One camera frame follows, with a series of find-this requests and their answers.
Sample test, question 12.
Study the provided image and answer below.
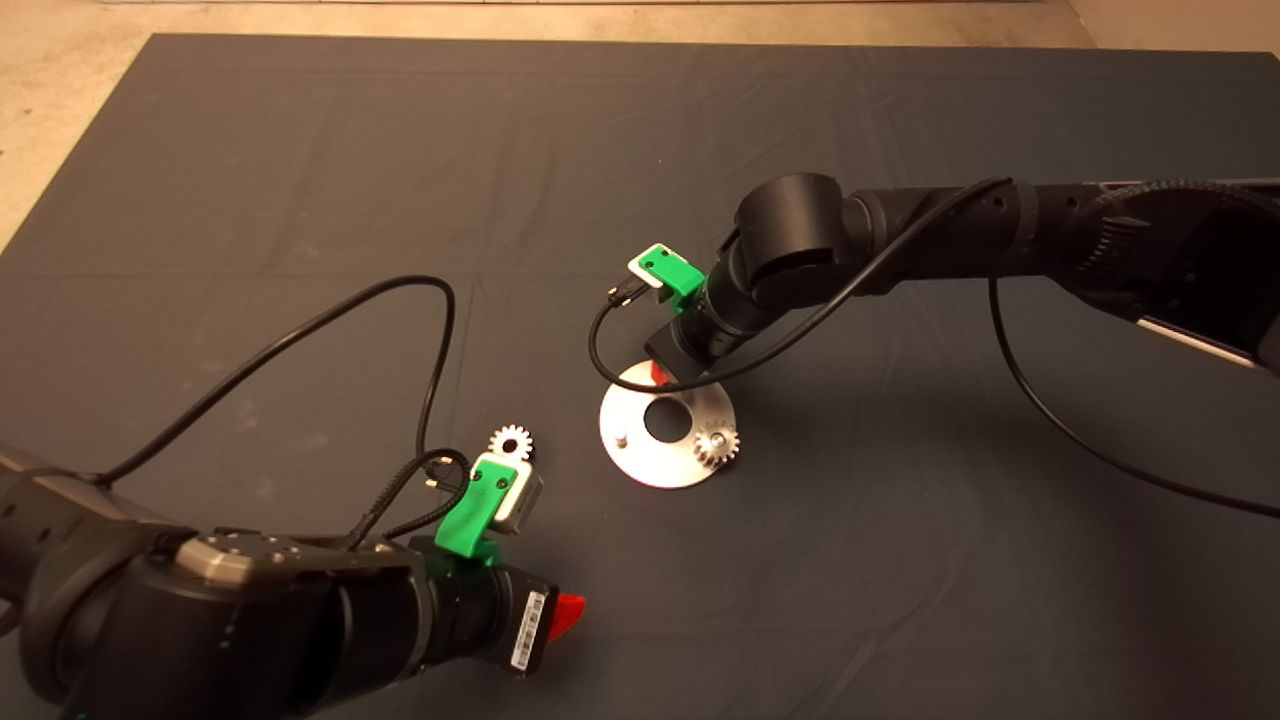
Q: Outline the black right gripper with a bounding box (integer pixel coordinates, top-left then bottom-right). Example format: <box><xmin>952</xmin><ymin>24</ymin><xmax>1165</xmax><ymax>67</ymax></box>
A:
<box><xmin>645</xmin><ymin>298</ymin><xmax>741</xmax><ymax>387</ymax></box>

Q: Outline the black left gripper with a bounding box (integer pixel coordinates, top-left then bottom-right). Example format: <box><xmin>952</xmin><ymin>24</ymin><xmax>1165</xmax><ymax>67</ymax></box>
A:
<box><xmin>430</xmin><ymin>545</ymin><xmax>588</xmax><ymax>676</ymax></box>

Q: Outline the round metal carrier plate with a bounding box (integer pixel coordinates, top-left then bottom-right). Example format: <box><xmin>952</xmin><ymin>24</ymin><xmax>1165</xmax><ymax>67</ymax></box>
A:
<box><xmin>598</xmin><ymin>362</ymin><xmax>738</xmax><ymax>489</ymax></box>

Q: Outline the dark grey table cloth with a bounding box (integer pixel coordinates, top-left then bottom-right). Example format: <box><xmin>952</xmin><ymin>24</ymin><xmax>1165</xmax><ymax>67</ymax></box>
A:
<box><xmin>0</xmin><ymin>35</ymin><xmax>1280</xmax><ymax>720</ymax></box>

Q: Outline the green right camera mount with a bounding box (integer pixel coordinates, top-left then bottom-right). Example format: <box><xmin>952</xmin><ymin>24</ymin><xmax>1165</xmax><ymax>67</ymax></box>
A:
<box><xmin>645</xmin><ymin>245</ymin><xmax>708</xmax><ymax>313</ymax></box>

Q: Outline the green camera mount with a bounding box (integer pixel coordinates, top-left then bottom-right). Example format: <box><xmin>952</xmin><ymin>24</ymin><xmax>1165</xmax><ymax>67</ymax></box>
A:
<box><xmin>435</xmin><ymin>465</ymin><xmax>516</xmax><ymax>569</ymax></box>
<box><xmin>645</xmin><ymin>245</ymin><xmax>708</xmax><ymax>313</ymax></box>

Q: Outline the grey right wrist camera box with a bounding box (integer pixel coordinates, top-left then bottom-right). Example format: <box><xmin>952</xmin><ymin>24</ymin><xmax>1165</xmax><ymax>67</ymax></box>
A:
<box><xmin>628</xmin><ymin>243</ymin><xmax>669</xmax><ymax>291</ymax></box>

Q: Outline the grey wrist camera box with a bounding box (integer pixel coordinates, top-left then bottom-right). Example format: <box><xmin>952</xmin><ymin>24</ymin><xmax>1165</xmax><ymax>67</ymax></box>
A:
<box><xmin>628</xmin><ymin>243</ymin><xmax>669</xmax><ymax>291</ymax></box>
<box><xmin>470</xmin><ymin>452</ymin><xmax>544</xmax><ymax>534</ymax></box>

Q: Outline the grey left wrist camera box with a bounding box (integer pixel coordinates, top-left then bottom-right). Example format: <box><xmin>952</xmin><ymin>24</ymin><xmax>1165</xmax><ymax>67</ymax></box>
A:
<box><xmin>470</xmin><ymin>452</ymin><xmax>544</xmax><ymax>534</ymax></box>

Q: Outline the green left camera mount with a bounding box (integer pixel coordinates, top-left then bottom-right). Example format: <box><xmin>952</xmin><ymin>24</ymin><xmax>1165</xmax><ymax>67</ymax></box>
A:
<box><xmin>435</xmin><ymin>465</ymin><xmax>516</xmax><ymax>569</ymax></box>

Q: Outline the braided black left arm cable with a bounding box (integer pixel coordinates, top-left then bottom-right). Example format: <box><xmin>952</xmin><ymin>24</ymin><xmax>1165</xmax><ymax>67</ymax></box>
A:
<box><xmin>345</xmin><ymin>448</ymin><xmax>471</xmax><ymax>551</ymax></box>

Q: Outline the thin black hanging cable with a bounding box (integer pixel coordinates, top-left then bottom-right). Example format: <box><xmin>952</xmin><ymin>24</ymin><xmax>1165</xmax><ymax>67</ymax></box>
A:
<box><xmin>988</xmin><ymin>275</ymin><xmax>1280</xmax><ymax>521</ymax></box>

